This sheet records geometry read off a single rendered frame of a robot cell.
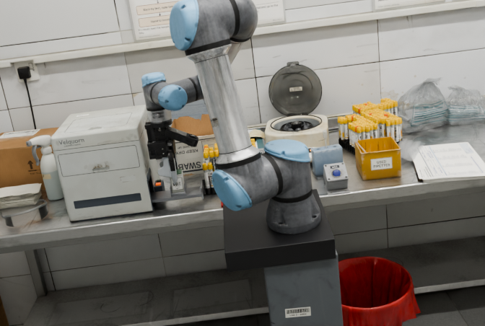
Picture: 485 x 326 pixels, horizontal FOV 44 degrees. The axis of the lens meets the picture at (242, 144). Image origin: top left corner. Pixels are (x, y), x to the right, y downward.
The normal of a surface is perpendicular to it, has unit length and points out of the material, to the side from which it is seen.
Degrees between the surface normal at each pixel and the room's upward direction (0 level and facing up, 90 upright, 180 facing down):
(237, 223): 4
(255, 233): 4
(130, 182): 90
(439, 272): 0
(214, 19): 80
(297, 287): 90
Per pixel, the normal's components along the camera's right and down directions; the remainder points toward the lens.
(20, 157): -0.07, 0.29
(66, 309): -0.12, -0.94
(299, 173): 0.53, 0.27
